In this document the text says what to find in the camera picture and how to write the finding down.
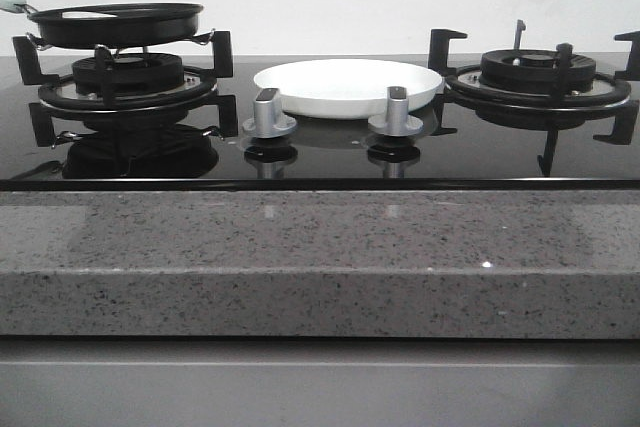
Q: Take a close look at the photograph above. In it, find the white round plate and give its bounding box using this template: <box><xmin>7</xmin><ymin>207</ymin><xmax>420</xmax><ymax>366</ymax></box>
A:
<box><xmin>254</xmin><ymin>59</ymin><xmax>443</xmax><ymax>120</ymax></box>

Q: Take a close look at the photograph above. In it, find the black frying pan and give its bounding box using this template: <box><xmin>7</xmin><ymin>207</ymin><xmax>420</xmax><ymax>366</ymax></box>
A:
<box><xmin>1</xmin><ymin>0</ymin><xmax>203</xmax><ymax>49</ymax></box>

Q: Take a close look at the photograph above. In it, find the silver left stove knob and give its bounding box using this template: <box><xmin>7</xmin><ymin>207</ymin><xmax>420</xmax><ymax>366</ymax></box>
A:
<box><xmin>242</xmin><ymin>88</ymin><xmax>297</xmax><ymax>139</ymax></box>

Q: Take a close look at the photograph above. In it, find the silver stove knob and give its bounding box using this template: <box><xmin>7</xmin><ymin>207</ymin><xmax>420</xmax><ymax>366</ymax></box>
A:
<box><xmin>368</xmin><ymin>86</ymin><xmax>424</xmax><ymax>137</ymax></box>
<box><xmin>242</xmin><ymin>88</ymin><xmax>297</xmax><ymax>139</ymax></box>

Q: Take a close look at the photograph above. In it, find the silver right stove knob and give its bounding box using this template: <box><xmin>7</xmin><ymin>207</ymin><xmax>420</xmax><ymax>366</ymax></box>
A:
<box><xmin>368</xmin><ymin>86</ymin><xmax>424</xmax><ymax>137</ymax></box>

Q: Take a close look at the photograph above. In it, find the black glass gas cooktop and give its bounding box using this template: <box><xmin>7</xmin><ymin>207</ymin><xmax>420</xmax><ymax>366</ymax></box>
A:
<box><xmin>1</xmin><ymin>57</ymin><xmax>639</xmax><ymax>191</ymax></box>

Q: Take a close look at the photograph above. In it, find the left black gas burner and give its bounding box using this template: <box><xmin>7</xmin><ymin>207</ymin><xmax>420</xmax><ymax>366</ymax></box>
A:
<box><xmin>72</xmin><ymin>53</ymin><xmax>184</xmax><ymax>96</ymax></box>

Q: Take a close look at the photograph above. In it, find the black gas burner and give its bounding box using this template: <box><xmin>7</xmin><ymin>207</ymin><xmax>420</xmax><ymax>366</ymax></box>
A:
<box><xmin>72</xmin><ymin>53</ymin><xmax>184</xmax><ymax>96</ymax></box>
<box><xmin>480</xmin><ymin>49</ymin><xmax>596</xmax><ymax>94</ymax></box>

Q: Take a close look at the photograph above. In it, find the right black gas burner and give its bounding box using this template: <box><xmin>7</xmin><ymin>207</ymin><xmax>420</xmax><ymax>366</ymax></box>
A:
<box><xmin>480</xmin><ymin>49</ymin><xmax>596</xmax><ymax>94</ymax></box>

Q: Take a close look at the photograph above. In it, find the right black burner grate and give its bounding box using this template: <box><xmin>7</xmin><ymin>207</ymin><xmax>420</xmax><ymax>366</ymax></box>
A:
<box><xmin>428</xmin><ymin>20</ymin><xmax>639</xmax><ymax>177</ymax></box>

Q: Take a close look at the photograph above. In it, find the black burner grate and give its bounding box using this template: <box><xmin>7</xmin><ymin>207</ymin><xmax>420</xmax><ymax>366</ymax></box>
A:
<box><xmin>428</xmin><ymin>20</ymin><xmax>639</xmax><ymax>177</ymax></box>
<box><xmin>13</xmin><ymin>30</ymin><xmax>237</xmax><ymax>148</ymax></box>

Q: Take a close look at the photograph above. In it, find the left black burner grate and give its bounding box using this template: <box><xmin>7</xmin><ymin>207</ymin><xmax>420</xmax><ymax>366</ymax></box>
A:
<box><xmin>13</xmin><ymin>30</ymin><xmax>237</xmax><ymax>148</ymax></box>

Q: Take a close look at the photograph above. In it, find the wire pan support ring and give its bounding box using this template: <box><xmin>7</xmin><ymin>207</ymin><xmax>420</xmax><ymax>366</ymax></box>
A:
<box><xmin>24</xmin><ymin>28</ymin><xmax>217</xmax><ymax>54</ymax></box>

